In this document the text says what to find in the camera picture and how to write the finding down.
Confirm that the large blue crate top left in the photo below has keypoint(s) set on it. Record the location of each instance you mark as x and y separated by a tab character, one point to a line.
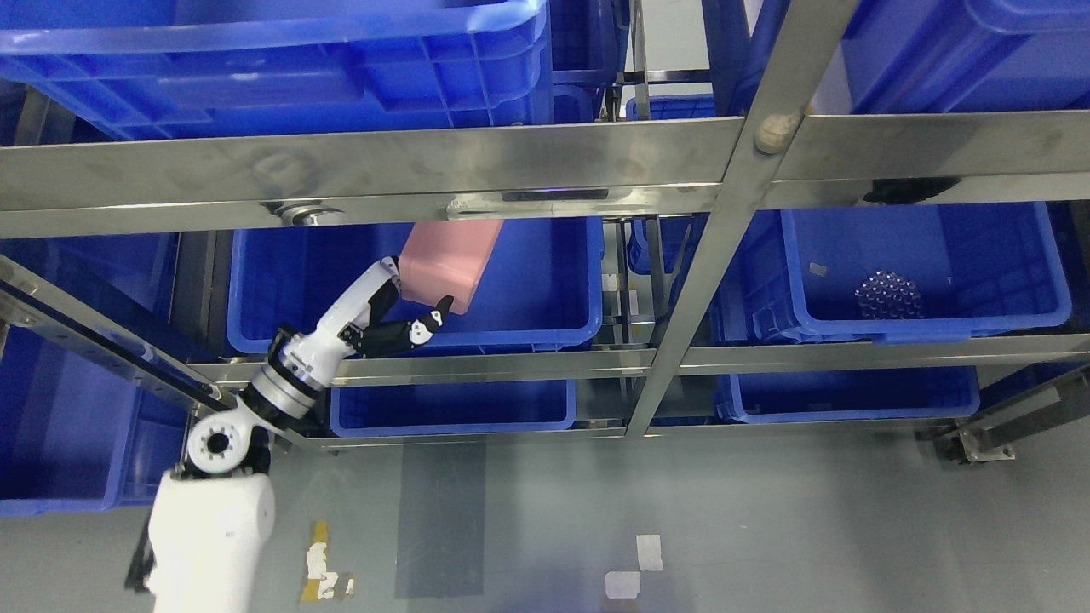
158	70

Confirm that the blue bin right middle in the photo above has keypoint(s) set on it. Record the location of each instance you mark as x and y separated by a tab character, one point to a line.
982	269

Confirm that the steel shelf rack frame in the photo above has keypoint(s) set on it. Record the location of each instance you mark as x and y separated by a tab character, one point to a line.
729	167

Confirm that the blue target bin middle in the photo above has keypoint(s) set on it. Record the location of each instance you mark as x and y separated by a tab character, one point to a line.
541	291

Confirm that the large blue crate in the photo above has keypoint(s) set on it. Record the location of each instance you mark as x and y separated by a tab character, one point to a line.
158	70
960	57

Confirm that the clear studded ball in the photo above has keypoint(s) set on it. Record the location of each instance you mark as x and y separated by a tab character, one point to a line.
886	295

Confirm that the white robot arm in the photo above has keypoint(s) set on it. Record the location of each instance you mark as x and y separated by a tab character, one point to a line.
213	513

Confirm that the blue bin left side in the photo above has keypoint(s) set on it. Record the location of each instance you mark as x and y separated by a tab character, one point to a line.
78	438

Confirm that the pink plastic storage box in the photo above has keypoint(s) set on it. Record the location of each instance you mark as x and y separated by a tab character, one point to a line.
446	258

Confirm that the blue bin lower right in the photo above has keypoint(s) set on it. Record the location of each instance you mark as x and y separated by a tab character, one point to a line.
792	397

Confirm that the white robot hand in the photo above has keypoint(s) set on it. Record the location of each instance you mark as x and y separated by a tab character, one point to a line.
364	302

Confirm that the blue bin lower middle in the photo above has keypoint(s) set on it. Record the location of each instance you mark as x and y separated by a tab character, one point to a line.
453	409

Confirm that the large blue crate top right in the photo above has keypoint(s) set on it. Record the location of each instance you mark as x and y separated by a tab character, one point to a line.
960	57

